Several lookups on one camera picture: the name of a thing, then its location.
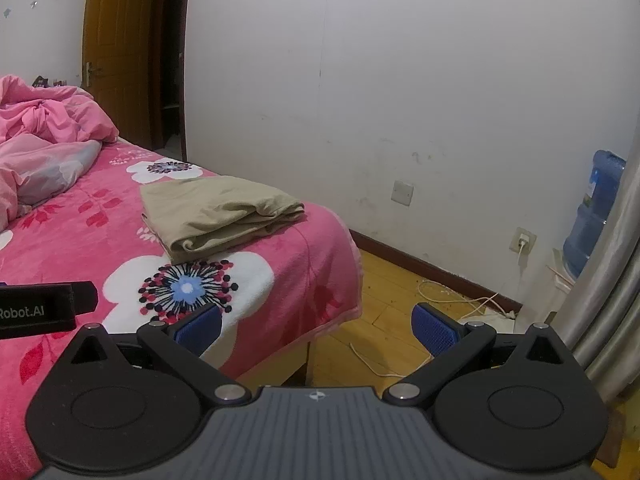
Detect white plugged cable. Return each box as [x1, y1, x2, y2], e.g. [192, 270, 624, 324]
[417, 240, 525, 322]

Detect wall socket with plug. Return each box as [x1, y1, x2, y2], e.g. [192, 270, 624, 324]
[509, 227, 539, 256]

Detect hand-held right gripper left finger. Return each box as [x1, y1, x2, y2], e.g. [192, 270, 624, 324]
[67, 303, 254, 406]

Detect grey curtain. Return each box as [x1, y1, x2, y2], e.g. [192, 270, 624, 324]
[552, 147, 640, 402]

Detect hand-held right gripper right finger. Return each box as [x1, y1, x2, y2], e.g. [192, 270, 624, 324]
[382, 302, 581, 406]

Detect white loose cable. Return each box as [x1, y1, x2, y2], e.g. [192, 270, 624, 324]
[349, 342, 437, 380]

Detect brown wooden door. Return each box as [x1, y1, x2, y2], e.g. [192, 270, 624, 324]
[82, 0, 194, 162]

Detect white power strip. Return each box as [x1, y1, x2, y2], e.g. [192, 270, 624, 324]
[457, 307, 517, 325]

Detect pink and grey duvet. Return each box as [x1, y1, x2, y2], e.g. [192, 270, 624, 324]
[0, 75, 121, 241]

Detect blue water bottle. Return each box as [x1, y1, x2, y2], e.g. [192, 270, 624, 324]
[562, 149, 629, 279]

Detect beige pants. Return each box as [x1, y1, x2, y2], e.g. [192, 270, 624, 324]
[140, 175, 306, 266]

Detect pink floral blanket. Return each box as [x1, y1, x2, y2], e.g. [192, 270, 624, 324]
[0, 139, 364, 478]

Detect white wall plate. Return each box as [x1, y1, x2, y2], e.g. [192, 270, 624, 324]
[391, 180, 415, 207]

